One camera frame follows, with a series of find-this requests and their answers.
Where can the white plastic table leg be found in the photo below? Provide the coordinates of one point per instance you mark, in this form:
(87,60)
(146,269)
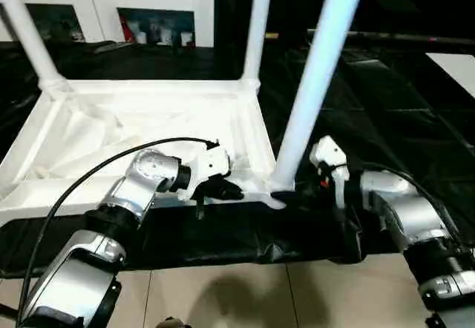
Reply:
(258,27)
(29,35)
(319,64)

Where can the white plastic table top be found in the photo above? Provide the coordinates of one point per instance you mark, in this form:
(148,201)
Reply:
(111,113)

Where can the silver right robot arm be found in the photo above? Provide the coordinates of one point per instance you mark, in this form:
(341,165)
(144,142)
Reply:
(408,209)

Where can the black mat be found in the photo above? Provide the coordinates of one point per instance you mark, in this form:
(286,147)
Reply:
(389,120)

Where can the small tan label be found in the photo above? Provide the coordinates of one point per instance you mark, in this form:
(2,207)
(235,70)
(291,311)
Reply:
(272,36)

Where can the dark metal rod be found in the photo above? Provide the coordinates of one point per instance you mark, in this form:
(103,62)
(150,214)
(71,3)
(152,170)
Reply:
(389,38)

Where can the white textured jar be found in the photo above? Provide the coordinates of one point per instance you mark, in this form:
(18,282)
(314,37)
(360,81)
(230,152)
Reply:
(163,35)

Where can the white cup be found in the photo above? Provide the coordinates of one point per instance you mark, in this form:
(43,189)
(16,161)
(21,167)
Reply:
(140,38)

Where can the white flat panel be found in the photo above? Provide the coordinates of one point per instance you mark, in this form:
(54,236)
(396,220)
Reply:
(454,72)

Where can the red bottle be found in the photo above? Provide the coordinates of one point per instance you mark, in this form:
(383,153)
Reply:
(127,31)

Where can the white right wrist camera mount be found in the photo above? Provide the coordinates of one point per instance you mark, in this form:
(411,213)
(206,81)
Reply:
(330,150)

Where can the black table frame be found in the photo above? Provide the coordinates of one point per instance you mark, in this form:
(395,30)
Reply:
(8,308)

